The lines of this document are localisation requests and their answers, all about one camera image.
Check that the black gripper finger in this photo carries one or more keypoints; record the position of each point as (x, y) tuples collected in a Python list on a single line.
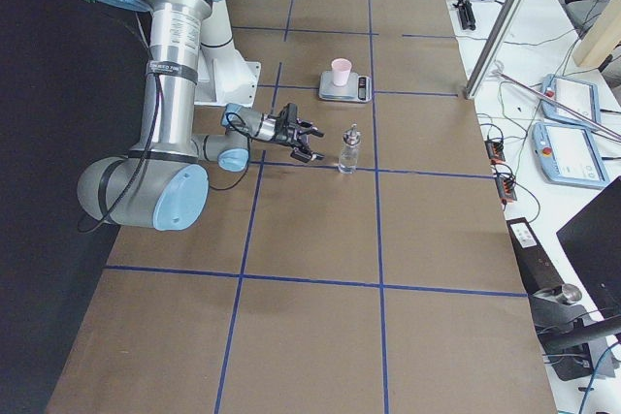
[(308, 128), (302, 151)]

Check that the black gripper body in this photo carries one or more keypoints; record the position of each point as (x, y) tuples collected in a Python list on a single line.
[(282, 135)]

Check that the glass sauce bottle metal spout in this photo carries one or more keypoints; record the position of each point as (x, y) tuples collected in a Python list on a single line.
[(348, 159)]

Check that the pink plastic cup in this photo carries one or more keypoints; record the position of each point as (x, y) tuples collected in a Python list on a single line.
[(340, 71)]

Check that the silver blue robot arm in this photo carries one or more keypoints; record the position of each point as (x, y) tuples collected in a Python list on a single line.
[(197, 108)]

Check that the monitor arm clamp base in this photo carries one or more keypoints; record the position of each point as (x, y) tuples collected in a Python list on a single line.
[(572, 338)]

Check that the silver digital kitchen scale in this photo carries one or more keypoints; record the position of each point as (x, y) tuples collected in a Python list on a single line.
[(358, 88)]

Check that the orange black connector block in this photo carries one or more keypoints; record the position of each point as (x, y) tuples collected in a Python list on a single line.
[(505, 184), (495, 151)]

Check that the black folded tripod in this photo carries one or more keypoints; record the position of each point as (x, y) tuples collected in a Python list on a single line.
[(465, 14)]

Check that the near blue teach pendant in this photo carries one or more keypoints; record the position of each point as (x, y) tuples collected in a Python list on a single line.
[(568, 155)]

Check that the blue teach pendant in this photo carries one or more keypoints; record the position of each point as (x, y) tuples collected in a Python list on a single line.
[(568, 155), (578, 95)]

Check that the black box with white label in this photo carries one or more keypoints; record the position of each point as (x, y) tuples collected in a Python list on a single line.
[(536, 269)]

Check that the far blue teach pendant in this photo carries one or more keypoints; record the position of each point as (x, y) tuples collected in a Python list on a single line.
[(578, 95)]

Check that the black computer monitor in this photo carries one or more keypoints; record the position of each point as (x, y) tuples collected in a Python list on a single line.
[(591, 242)]

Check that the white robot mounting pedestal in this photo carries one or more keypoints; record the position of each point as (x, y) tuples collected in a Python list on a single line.
[(224, 76)]

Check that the aluminium frame post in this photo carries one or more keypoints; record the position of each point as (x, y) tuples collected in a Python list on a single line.
[(492, 47)]

